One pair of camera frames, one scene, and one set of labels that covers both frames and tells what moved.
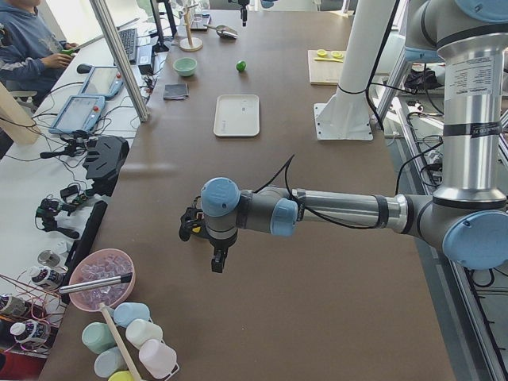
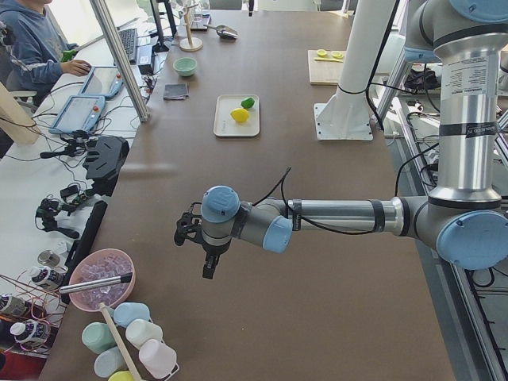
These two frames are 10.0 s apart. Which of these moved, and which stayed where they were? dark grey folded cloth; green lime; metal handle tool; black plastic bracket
Moved: green lime
Stayed: metal handle tool; dark grey folded cloth; black plastic bracket
